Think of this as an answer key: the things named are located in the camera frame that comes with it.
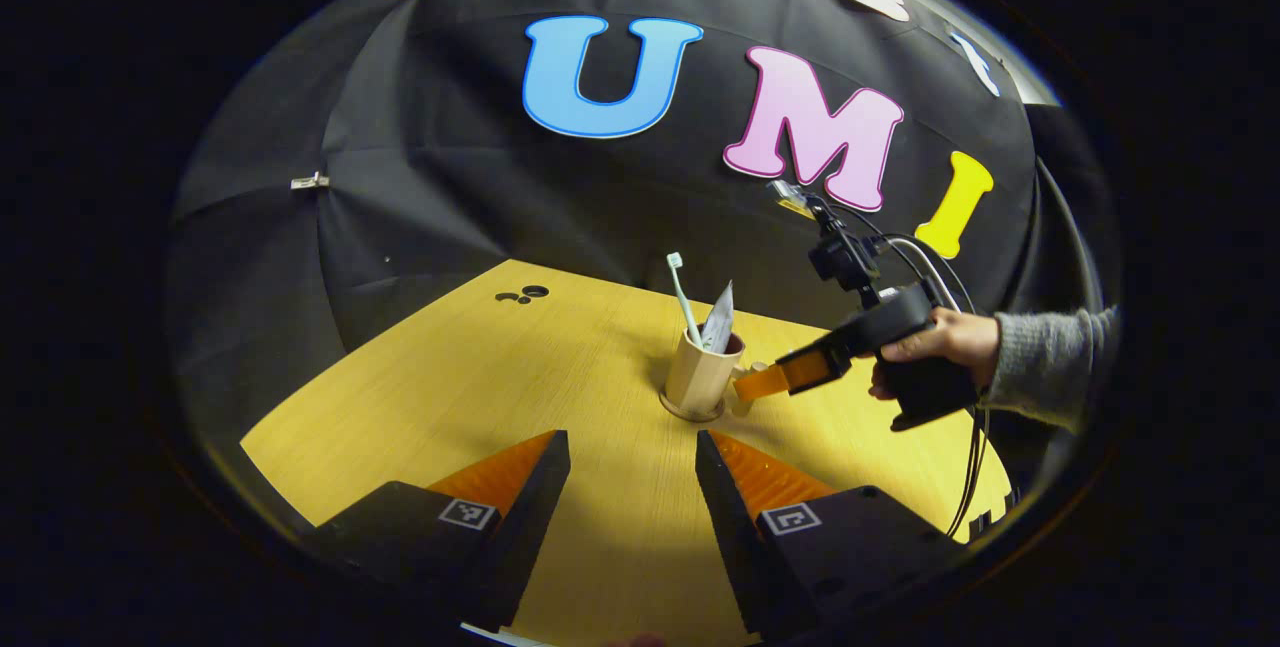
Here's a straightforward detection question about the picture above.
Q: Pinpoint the pale green toothbrush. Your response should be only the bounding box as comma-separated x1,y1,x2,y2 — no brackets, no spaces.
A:
666,251,704,350

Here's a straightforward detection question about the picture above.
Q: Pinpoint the round brown coaster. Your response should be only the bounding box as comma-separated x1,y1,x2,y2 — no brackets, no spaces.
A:
658,387,727,424

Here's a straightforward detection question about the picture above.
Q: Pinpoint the white toothpaste tube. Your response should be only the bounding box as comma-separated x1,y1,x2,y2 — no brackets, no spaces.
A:
700,280,736,355

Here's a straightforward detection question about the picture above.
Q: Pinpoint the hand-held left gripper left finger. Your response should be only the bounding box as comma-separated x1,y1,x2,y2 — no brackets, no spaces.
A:
300,429,571,633

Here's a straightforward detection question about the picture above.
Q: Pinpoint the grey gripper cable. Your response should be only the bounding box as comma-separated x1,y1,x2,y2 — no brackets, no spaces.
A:
885,235,963,313

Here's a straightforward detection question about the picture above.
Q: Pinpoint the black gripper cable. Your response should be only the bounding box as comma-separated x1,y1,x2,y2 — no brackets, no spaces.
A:
850,207,993,538

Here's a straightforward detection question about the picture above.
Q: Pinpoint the black backdrop cloth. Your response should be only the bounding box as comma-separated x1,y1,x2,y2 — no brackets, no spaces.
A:
165,0,1121,488

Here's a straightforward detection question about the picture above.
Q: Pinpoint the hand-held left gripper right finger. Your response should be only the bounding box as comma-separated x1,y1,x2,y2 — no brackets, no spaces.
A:
695,429,971,643

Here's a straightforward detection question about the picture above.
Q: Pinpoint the beige cup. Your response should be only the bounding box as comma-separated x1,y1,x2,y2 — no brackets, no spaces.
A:
663,327,769,420

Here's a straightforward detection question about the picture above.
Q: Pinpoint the wooden desktop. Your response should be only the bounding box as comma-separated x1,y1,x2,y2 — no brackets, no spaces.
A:
240,259,1013,647

